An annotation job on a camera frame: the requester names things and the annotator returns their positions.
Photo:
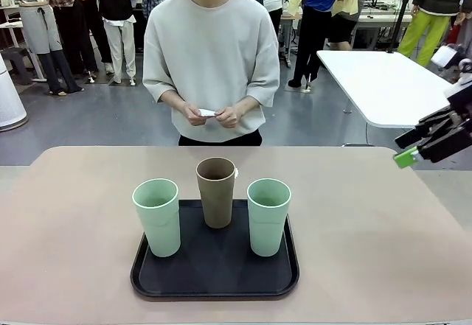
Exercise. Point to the white scalloped paper coaster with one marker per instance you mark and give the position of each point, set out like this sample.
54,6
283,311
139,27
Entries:
206,112

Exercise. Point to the mannequin in grey shorts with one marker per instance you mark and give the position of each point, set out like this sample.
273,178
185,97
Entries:
40,34

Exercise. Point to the long background workbench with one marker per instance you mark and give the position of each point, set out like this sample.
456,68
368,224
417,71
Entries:
372,19

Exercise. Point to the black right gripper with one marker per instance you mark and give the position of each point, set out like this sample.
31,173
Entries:
462,98

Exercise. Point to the grey plastic stool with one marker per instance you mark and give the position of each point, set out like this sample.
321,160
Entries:
16,59

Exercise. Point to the person in grey trousers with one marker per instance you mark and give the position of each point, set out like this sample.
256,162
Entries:
465,26

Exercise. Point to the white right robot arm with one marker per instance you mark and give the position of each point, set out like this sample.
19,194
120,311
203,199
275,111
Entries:
444,56

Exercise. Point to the white background desk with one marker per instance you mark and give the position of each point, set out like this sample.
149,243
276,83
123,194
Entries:
7,25

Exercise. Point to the person's right forearm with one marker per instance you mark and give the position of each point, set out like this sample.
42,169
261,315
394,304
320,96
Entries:
173,101

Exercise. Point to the person's right hand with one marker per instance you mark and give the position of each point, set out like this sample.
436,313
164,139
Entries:
195,115

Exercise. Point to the person in beige sweater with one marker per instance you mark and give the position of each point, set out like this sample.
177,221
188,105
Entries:
210,45

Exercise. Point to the mint green plastic cup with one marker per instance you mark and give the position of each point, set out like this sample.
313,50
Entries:
267,229
162,229

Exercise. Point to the person's left hand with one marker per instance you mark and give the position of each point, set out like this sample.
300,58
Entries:
230,116

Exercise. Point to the person's left forearm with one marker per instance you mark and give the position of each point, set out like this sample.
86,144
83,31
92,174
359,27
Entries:
248,104

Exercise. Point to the black tripod pole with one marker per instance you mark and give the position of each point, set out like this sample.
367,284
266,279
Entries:
402,12

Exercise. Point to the black plastic tray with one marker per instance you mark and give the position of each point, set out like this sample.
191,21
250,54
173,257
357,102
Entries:
221,266

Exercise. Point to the brown plastic cup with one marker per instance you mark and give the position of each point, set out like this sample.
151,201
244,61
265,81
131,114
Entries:
215,207

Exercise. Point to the white cylindrical air purifier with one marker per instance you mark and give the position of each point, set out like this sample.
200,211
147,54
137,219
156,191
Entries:
9,100

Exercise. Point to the person in neon green trousers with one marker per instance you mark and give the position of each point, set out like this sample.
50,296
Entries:
424,30

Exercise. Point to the white folding table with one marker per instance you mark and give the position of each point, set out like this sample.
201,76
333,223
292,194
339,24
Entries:
387,85

